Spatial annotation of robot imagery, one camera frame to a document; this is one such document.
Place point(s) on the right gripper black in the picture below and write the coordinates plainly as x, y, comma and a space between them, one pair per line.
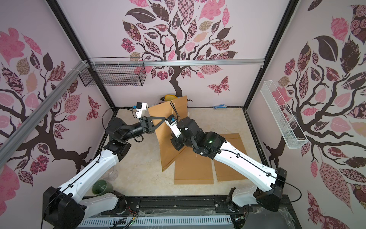
177, 140

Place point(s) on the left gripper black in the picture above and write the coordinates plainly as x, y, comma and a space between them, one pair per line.
146, 121

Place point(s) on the brown file bag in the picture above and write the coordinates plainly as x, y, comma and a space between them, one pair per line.
226, 169
167, 152
193, 169

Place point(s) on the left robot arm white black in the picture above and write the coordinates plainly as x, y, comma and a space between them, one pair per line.
65, 207

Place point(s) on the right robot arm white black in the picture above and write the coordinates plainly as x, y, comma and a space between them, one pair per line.
268, 183

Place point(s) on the green cup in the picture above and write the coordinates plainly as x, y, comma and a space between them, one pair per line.
101, 187

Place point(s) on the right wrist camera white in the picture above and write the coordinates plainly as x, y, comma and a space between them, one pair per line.
171, 122

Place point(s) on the blue object by back wall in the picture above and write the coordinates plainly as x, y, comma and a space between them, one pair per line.
222, 106

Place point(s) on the aluminium rail back wall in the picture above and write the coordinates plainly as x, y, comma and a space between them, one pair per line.
185, 62

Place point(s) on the aluminium rail wall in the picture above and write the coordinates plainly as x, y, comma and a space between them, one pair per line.
16, 139
185, 62

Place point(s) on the black wire basket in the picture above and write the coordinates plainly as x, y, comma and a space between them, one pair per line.
115, 71

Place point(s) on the white wire shelf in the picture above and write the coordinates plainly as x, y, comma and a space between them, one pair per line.
284, 117

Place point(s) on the white slotted cable duct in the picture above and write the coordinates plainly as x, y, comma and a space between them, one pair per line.
155, 222

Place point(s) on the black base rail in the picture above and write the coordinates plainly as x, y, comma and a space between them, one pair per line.
251, 216

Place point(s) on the aluminium rail left wall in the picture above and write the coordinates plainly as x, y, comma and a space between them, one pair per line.
16, 139

